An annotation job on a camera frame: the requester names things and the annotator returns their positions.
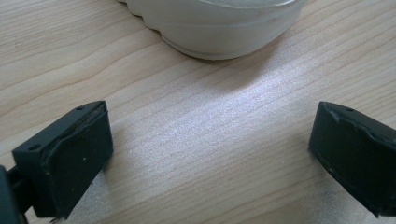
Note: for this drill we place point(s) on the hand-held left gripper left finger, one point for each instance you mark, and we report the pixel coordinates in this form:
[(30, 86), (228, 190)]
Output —
[(71, 161)]

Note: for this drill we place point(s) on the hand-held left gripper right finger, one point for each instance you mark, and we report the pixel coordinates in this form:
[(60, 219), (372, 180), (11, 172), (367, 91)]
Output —
[(355, 155)]

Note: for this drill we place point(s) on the white ceramic bowl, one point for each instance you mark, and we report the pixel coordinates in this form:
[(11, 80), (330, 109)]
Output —
[(218, 28)]

